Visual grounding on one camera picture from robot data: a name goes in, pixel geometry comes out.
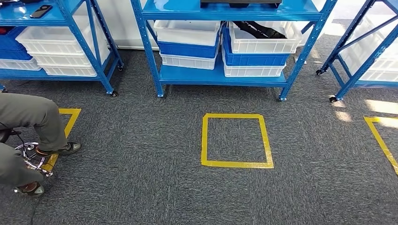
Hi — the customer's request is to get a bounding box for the long black plastic part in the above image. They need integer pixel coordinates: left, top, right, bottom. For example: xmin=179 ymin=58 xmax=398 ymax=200
xmin=200 ymin=0 xmax=283 ymax=9

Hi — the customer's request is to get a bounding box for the blue metal shelf rack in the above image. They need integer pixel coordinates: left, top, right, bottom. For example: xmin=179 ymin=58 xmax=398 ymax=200
xmin=0 ymin=0 xmax=124 ymax=97
xmin=130 ymin=0 xmax=338 ymax=102
xmin=315 ymin=0 xmax=398 ymax=103

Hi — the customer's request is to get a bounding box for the black curved part in crate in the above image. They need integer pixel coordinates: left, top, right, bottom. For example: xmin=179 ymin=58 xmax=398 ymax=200
xmin=232 ymin=21 xmax=287 ymax=39

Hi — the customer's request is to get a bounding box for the white plastic crate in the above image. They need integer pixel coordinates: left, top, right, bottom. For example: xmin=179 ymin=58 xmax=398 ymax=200
xmin=228 ymin=21 xmax=302 ymax=54
xmin=153 ymin=20 xmax=222 ymax=47
xmin=359 ymin=59 xmax=398 ymax=83
xmin=0 ymin=57 xmax=41 ymax=71
xmin=160 ymin=52 xmax=218 ymax=70
xmin=222 ymin=52 xmax=287 ymax=78
xmin=15 ymin=15 xmax=109 ymax=55
xmin=339 ymin=15 xmax=398 ymax=75
xmin=28 ymin=46 xmax=111 ymax=68
xmin=42 ymin=63 xmax=98 ymax=77

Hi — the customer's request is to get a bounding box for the seated person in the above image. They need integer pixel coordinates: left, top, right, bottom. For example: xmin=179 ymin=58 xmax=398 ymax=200
xmin=0 ymin=93 xmax=82 ymax=197

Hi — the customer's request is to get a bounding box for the chrome base stool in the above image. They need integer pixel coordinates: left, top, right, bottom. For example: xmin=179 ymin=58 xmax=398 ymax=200
xmin=0 ymin=128 xmax=54 ymax=178

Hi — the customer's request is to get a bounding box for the black smartphone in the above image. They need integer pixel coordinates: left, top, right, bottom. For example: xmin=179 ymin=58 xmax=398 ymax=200
xmin=29 ymin=4 xmax=54 ymax=19

